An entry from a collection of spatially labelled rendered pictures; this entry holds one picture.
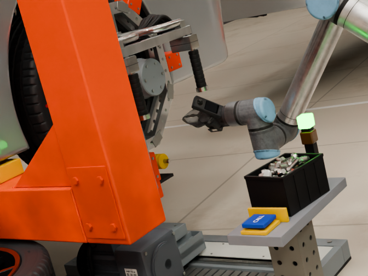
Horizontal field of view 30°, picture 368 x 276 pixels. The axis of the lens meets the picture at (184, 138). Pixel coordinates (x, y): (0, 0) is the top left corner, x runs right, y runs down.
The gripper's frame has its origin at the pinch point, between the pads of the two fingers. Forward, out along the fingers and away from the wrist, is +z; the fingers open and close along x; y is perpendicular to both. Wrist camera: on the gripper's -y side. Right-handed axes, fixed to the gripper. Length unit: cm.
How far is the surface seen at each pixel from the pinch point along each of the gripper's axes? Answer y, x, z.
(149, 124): -8.5, -6.2, 8.3
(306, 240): -6, -51, -65
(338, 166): 130, 41, 6
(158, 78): -28.4, -1.5, -11.3
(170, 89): -7.5, 8.6, 3.7
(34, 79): -60, -17, 11
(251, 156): 144, 59, 75
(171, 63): -10.6, 18.5, 3.6
